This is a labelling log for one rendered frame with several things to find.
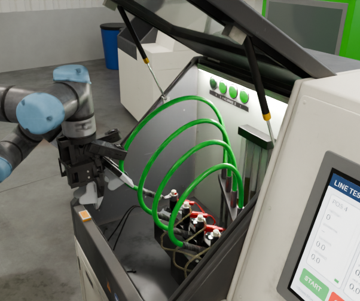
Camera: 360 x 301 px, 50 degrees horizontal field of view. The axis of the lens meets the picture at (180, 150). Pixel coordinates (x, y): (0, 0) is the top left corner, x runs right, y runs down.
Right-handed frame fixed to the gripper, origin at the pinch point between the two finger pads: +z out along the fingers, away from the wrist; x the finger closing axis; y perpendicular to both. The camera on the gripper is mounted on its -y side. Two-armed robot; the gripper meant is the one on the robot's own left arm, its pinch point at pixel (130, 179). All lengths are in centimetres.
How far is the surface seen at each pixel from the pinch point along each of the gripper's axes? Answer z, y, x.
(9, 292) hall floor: 29, 109, -119
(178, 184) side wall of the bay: 33, -7, -44
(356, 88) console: 9, -48, 44
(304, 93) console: 4, -41, 38
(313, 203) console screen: 18, -24, 46
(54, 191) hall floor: 31, 71, -227
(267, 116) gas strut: 4.2, -33.6, 31.9
